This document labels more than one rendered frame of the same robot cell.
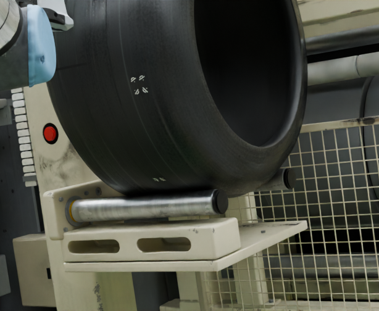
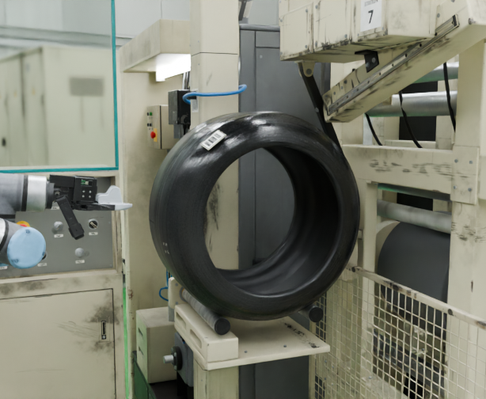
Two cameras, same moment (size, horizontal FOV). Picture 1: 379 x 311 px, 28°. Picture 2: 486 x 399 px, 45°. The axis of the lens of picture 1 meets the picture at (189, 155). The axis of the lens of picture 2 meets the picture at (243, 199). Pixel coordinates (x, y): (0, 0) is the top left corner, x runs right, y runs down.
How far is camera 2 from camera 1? 1.05 m
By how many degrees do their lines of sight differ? 36
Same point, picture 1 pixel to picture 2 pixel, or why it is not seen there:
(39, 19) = (17, 240)
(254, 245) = (253, 358)
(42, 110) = not seen: hidden behind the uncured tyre
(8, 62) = (1, 259)
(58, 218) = (172, 295)
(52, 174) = not seen: hidden behind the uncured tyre
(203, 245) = (204, 351)
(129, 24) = (163, 210)
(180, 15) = (191, 210)
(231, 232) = (227, 347)
